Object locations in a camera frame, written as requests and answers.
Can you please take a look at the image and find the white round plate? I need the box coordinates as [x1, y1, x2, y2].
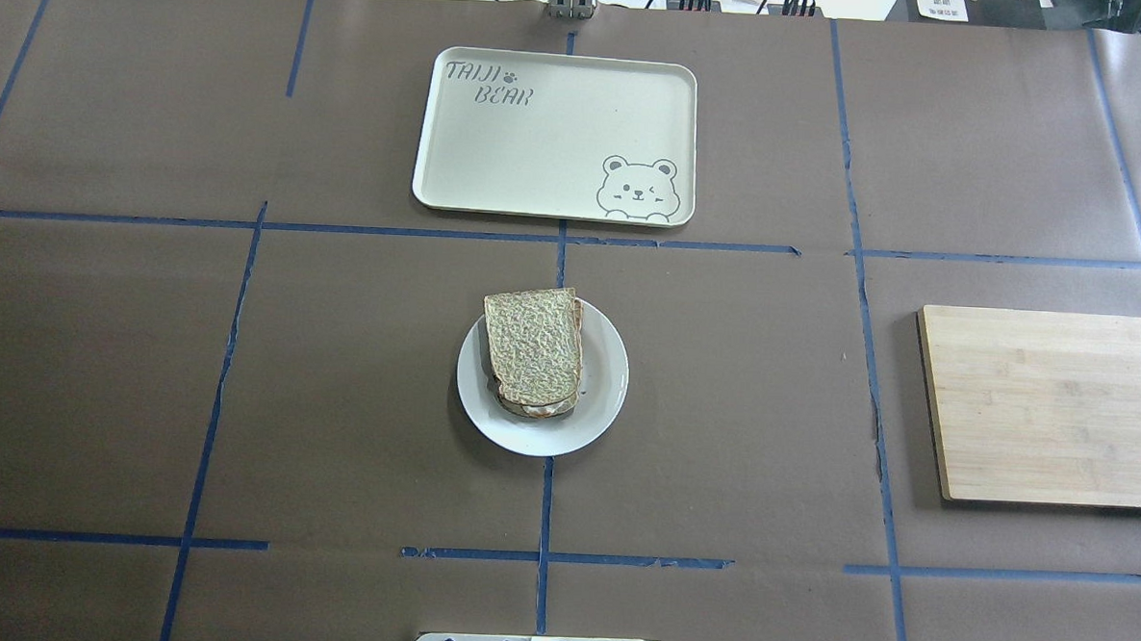
[456, 300, 630, 457]

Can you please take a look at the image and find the cream bear serving tray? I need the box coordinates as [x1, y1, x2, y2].
[411, 46, 698, 228]

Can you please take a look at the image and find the wooden cutting board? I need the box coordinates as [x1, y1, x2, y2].
[917, 305, 1141, 509]

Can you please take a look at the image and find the black power adapter box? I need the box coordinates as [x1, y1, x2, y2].
[884, 0, 1047, 30]

